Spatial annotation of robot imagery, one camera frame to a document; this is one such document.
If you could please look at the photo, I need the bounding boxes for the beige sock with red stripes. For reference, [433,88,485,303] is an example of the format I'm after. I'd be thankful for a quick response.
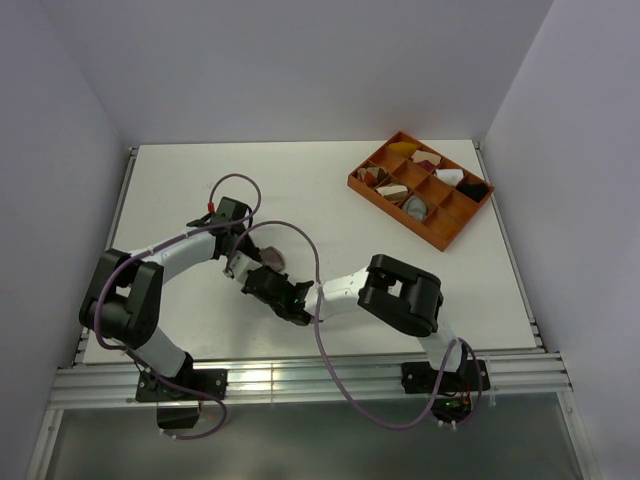
[260,246,286,272]

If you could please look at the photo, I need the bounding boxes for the grey sock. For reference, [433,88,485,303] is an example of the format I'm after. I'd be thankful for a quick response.
[402,195,429,222]

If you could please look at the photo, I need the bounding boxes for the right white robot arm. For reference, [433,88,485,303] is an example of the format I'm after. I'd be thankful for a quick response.
[227,253,468,390]

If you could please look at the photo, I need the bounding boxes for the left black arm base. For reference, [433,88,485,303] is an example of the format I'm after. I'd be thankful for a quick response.
[134,369,228,440]

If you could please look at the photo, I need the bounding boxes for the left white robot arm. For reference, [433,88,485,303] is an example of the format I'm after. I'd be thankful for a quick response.
[79,197,254,399]

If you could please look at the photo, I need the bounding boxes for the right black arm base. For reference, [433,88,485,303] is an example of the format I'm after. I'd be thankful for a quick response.
[401,360,491,423]

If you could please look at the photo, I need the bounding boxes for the brown patterned rolled sock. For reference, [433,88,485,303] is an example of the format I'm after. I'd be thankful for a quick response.
[356,166,388,188]

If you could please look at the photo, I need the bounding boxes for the beige brown rolled sock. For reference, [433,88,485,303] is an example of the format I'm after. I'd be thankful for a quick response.
[375,183,409,203]

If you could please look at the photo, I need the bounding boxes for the orange compartment tray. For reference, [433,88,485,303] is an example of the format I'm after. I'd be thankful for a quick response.
[347,131,494,252]

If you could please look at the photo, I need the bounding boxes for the yellow rolled sock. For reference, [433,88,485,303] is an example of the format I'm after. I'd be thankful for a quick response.
[388,141,418,158]

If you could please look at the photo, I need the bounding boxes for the red beige rolled sock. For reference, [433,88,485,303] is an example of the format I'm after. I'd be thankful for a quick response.
[411,150,442,171]

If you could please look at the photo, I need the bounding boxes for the white rolled sock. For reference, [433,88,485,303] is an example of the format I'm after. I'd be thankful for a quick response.
[435,168,465,187]

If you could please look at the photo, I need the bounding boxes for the black rolled sock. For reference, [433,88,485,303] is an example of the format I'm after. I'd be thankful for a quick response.
[456,183,490,203]

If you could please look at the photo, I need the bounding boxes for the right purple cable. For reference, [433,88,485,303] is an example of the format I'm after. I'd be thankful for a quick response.
[227,220,484,431]

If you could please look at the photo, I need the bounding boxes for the purple cable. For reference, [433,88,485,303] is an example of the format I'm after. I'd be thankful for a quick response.
[93,173,264,441]
[227,220,484,431]

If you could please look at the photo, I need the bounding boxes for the aluminium frame rail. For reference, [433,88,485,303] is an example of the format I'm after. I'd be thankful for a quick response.
[47,352,572,410]

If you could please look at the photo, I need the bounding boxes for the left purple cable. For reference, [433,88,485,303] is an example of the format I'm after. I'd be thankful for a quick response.
[93,173,264,441]

